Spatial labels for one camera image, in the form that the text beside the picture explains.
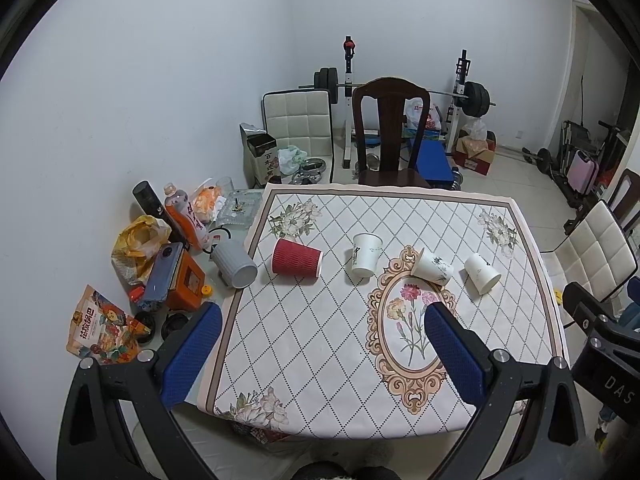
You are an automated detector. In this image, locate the white red plastic bag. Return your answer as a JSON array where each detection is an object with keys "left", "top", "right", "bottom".
[{"left": 403, "top": 96, "right": 444, "bottom": 132}]

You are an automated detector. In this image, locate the dumbbell on floor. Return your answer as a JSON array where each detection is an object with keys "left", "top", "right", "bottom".
[{"left": 521, "top": 148, "right": 552, "bottom": 174}]

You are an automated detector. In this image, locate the cream quilted chair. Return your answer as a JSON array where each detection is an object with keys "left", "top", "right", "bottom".
[
  {"left": 541, "top": 200, "right": 638, "bottom": 312},
  {"left": 262, "top": 89, "right": 334, "bottom": 183}
]

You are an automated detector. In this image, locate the blue weight bench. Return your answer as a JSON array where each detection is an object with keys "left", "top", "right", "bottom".
[{"left": 416, "top": 140, "right": 456, "bottom": 188}]

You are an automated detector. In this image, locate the white squat rack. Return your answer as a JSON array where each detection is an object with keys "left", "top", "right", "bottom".
[{"left": 338, "top": 35, "right": 471, "bottom": 169}]

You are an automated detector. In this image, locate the yellow plastic bag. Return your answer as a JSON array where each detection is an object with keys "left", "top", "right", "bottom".
[{"left": 111, "top": 214, "right": 171, "bottom": 286}]

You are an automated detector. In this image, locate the red corrugated paper cup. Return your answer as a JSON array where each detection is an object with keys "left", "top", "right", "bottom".
[{"left": 271, "top": 238, "right": 323, "bottom": 278}]

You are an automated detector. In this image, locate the orange snack packet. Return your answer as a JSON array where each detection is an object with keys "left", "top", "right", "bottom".
[{"left": 192, "top": 185, "right": 227, "bottom": 224}]

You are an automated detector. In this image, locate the black cylinder bottle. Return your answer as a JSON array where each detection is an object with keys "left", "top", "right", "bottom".
[{"left": 132, "top": 180, "right": 172, "bottom": 229}]

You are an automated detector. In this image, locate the pink suitcase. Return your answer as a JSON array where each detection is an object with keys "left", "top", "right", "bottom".
[{"left": 566, "top": 150, "right": 599, "bottom": 195}]

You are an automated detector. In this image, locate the white printed paper cup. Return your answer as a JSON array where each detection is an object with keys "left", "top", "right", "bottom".
[{"left": 411, "top": 248, "right": 454, "bottom": 287}]

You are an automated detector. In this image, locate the floral diamond pattern tablecloth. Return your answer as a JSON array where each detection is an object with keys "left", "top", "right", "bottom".
[{"left": 195, "top": 184, "right": 567, "bottom": 439}]

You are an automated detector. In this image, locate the glass ashtray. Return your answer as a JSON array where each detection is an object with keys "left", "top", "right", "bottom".
[{"left": 216, "top": 190, "right": 262, "bottom": 229}]

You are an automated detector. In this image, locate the cardboard box with tissue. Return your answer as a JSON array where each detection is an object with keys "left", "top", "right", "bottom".
[{"left": 452, "top": 118, "right": 497, "bottom": 176}]

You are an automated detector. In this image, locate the blue grey smartphone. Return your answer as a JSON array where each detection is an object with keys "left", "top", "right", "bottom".
[{"left": 140, "top": 243, "right": 184, "bottom": 310}]

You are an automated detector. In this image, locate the dark wooden chair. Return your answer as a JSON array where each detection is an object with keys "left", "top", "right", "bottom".
[{"left": 352, "top": 77, "right": 431, "bottom": 188}]

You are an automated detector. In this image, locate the orange box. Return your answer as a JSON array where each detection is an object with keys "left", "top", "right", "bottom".
[{"left": 165, "top": 250, "right": 205, "bottom": 312}]

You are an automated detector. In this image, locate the barbell with black plates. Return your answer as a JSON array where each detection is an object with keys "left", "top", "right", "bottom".
[{"left": 299, "top": 67, "right": 495, "bottom": 117}]

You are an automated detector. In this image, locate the cream quilted chair right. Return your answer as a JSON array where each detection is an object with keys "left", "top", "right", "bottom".
[{"left": 541, "top": 200, "right": 638, "bottom": 312}]

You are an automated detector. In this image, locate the red label drink bottle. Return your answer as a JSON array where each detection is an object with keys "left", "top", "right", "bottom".
[{"left": 164, "top": 183, "right": 209, "bottom": 250}]

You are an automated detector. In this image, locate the grey ribbed cup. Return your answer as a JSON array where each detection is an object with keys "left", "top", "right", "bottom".
[{"left": 210, "top": 240, "right": 257, "bottom": 289}]

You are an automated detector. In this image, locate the colourful snack bag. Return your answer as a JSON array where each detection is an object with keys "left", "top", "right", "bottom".
[{"left": 66, "top": 285, "right": 151, "bottom": 365}]

